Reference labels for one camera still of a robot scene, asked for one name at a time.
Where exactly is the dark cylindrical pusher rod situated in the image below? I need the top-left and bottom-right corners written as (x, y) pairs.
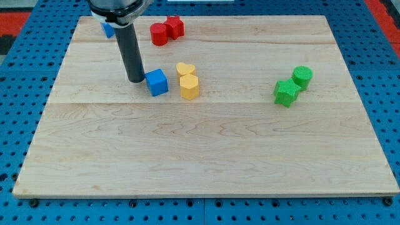
top-left (114, 24), bottom-right (145, 83)

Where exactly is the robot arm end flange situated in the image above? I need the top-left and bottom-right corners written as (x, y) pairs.
top-left (88, 0), bottom-right (154, 29)

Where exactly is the blue triangle block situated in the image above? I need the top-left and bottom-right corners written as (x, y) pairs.
top-left (101, 23), bottom-right (115, 39)

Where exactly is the yellow hexagon block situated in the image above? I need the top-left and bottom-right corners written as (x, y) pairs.
top-left (179, 74), bottom-right (199, 100)

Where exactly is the yellow heart block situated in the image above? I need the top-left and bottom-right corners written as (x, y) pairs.
top-left (176, 62), bottom-right (196, 79)

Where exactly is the blue cube block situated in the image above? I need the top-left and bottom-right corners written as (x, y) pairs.
top-left (145, 69), bottom-right (169, 96)

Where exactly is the wooden board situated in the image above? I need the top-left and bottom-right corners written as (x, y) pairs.
top-left (13, 16), bottom-right (399, 199)

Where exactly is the red cylinder block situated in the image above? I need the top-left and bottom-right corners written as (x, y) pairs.
top-left (150, 22), bottom-right (168, 46)

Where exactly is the red star block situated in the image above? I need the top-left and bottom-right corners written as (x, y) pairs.
top-left (164, 16), bottom-right (184, 40)

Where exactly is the green star block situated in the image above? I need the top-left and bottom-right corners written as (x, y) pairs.
top-left (273, 78), bottom-right (301, 108)

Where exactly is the green cylinder block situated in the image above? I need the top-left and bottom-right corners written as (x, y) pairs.
top-left (291, 66), bottom-right (313, 91)

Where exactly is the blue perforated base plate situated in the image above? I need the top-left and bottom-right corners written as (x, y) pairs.
top-left (1, 1), bottom-right (399, 224)

